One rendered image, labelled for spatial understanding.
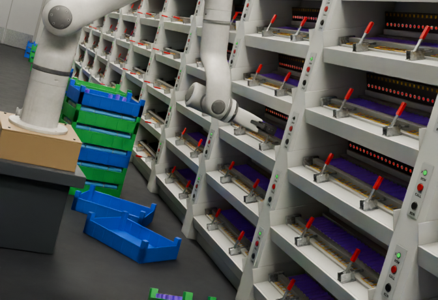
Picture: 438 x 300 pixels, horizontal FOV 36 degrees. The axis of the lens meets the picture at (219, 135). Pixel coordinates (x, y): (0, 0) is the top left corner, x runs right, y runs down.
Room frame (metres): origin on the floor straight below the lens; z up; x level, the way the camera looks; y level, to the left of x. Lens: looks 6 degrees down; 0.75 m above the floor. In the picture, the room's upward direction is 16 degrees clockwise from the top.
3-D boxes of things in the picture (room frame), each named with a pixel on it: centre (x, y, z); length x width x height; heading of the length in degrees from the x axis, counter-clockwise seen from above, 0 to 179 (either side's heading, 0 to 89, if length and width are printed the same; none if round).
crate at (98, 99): (3.05, 0.54, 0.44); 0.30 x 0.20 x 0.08; 119
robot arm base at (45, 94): (2.18, 0.57, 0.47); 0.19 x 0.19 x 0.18
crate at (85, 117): (3.05, 0.54, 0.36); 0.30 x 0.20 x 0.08; 119
